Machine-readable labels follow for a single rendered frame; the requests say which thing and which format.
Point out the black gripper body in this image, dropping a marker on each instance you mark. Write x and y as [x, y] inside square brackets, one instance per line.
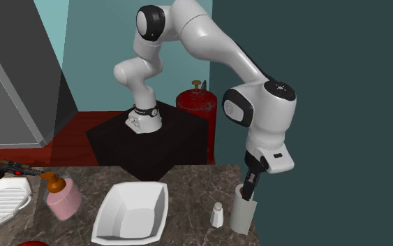
[254, 165]

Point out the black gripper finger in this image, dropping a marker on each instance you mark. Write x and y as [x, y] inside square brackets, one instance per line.
[249, 185]

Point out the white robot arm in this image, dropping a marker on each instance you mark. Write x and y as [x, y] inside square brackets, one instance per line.
[213, 41]

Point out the white paper towel roll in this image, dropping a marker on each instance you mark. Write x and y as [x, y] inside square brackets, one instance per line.
[242, 214]

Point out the small white shaker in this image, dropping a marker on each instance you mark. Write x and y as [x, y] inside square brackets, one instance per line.
[217, 215]

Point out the red gas cylinder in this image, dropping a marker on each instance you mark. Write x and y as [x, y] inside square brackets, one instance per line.
[198, 105]

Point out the black robot stand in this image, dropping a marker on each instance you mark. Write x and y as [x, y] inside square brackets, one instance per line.
[155, 146]

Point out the white angular bowl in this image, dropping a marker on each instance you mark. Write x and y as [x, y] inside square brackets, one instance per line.
[133, 214]

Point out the pink soap dispenser bottle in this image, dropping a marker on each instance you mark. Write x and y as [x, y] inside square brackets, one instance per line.
[63, 199]

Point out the red round object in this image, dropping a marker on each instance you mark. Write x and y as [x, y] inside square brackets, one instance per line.
[32, 243]

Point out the black tool with red button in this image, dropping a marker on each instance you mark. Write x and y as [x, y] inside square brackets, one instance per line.
[14, 168]

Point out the white ridged tray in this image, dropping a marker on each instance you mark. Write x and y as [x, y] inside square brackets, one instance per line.
[0, 204]

